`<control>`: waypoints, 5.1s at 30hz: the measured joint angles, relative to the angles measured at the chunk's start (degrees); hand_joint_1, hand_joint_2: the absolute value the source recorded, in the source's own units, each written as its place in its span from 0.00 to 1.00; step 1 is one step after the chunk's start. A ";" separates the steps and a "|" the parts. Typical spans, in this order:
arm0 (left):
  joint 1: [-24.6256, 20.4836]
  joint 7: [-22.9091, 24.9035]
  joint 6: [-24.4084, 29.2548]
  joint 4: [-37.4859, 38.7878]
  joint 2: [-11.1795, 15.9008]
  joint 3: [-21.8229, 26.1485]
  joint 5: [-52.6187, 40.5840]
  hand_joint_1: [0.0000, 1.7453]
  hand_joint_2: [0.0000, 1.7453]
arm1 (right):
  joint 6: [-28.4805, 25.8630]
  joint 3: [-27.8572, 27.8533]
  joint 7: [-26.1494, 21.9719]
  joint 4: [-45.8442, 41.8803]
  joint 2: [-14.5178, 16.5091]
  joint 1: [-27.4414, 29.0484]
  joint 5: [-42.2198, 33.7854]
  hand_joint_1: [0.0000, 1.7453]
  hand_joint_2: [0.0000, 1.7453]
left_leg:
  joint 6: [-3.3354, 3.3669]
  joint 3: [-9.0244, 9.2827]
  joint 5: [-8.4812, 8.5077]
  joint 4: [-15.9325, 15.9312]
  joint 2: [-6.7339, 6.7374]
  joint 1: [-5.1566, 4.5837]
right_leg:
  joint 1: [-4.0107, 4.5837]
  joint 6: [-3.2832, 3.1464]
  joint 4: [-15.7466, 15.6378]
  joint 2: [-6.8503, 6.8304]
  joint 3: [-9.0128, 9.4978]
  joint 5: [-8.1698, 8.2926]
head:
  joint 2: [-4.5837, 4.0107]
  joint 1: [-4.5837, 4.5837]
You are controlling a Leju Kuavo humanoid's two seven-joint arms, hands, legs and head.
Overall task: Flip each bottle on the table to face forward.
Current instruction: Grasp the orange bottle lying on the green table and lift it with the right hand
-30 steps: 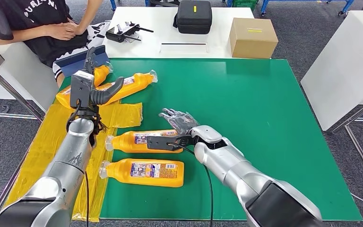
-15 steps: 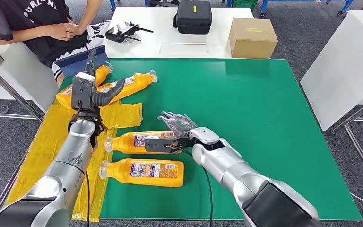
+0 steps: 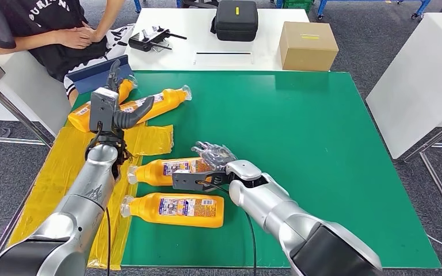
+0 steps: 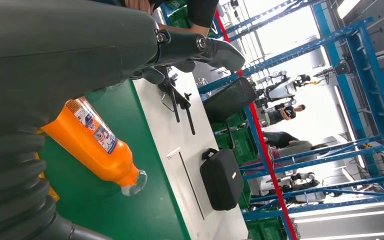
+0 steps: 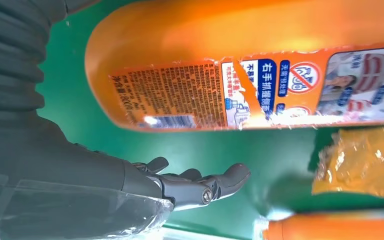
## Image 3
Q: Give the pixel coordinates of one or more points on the person's left hand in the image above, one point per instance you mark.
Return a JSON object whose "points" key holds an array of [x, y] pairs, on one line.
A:
{"points": [[96, 36]]}

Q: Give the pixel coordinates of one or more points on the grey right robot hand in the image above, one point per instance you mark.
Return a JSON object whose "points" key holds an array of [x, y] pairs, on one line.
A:
{"points": [[215, 154]]}

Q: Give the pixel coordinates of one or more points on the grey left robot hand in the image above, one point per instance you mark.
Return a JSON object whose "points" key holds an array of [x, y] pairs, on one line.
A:
{"points": [[129, 116]]}

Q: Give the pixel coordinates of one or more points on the person's right hand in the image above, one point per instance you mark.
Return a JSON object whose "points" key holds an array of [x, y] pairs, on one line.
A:
{"points": [[72, 38]]}

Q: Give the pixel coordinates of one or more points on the orange detergent bottle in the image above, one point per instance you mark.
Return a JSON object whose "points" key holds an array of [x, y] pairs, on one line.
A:
{"points": [[164, 101], [175, 209], [156, 171], [82, 116]]}

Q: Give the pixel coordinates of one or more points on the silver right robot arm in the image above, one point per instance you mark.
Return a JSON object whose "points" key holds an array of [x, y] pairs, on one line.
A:
{"points": [[282, 213]]}

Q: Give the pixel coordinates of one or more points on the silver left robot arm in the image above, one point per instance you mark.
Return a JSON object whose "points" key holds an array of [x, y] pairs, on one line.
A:
{"points": [[80, 205]]}

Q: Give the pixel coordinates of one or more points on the person's left forearm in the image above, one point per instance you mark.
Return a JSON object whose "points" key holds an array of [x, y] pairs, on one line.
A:
{"points": [[110, 17]]}

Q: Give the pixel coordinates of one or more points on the person's right forearm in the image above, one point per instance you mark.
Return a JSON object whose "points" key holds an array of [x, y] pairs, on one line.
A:
{"points": [[19, 44]]}

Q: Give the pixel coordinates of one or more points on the person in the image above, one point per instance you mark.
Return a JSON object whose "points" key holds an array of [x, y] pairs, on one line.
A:
{"points": [[49, 15]]}

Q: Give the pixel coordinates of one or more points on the black remote controller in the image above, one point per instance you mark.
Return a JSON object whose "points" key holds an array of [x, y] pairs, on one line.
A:
{"points": [[147, 40]]}

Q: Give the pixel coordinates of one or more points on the white bench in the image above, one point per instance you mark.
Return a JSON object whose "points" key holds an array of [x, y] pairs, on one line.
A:
{"points": [[22, 87]]}

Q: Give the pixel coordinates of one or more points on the green table mat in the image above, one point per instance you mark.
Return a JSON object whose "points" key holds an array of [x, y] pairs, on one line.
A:
{"points": [[301, 133]]}

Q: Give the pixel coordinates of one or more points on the white table with slot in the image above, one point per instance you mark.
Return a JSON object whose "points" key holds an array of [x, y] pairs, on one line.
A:
{"points": [[190, 26]]}

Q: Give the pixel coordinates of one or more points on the yellow plastic sheet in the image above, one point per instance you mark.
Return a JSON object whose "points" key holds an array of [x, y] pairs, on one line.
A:
{"points": [[61, 183]]}

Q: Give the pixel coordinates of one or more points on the black carrying case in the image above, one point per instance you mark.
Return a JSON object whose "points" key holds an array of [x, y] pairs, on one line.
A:
{"points": [[234, 21]]}

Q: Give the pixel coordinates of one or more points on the brown cardboard box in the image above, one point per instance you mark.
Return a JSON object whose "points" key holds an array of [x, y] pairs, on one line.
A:
{"points": [[308, 47]]}

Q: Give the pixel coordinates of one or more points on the green plastic crate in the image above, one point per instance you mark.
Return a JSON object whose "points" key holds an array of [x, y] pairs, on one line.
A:
{"points": [[298, 4]]}

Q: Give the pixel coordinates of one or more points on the plain white table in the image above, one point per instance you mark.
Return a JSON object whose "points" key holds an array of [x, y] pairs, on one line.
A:
{"points": [[423, 76]]}

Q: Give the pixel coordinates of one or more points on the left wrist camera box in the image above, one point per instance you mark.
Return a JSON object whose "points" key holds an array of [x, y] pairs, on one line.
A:
{"points": [[103, 108]]}

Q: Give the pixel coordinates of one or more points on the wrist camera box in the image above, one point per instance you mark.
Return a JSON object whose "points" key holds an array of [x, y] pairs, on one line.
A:
{"points": [[103, 108], [190, 181]]}

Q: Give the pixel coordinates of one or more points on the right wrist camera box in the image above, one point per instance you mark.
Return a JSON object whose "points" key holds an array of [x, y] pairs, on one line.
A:
{"points": [[190, 181]]}

